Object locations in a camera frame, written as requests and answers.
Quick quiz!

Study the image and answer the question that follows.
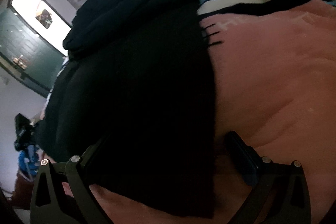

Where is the maroon sleeved forearm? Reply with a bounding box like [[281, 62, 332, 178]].
[[11, 171, 34, 210]]

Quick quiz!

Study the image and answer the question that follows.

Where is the green door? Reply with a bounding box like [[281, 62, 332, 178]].
[[1, 8, 64, 98]]

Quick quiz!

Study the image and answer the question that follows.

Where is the blue white gloved hand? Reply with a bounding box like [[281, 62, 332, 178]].
[[18, 145, 40, 181]]

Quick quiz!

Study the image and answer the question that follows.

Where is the pink Hello Kitty blanket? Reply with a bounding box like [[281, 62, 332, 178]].
[[87, 0, 335, 223]]

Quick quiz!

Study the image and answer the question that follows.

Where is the black hooded jacket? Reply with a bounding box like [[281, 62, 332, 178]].
[[36, 0, 216, 218]]

